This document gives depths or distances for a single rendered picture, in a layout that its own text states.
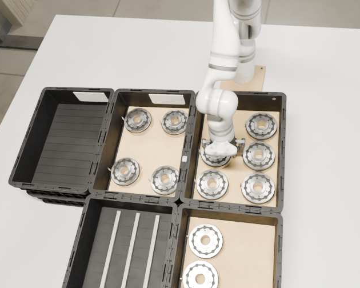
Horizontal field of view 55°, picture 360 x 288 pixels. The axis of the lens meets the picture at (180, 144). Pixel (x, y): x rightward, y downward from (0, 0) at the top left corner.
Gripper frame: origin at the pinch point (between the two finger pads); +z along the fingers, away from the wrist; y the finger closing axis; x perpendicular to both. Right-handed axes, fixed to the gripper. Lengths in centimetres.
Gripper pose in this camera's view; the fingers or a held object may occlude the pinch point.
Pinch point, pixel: (224, 153)
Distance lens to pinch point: 115.4
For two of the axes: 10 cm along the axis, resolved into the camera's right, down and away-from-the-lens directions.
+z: 1.8, 4.4, 8.8
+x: -0.8, 9.0, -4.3
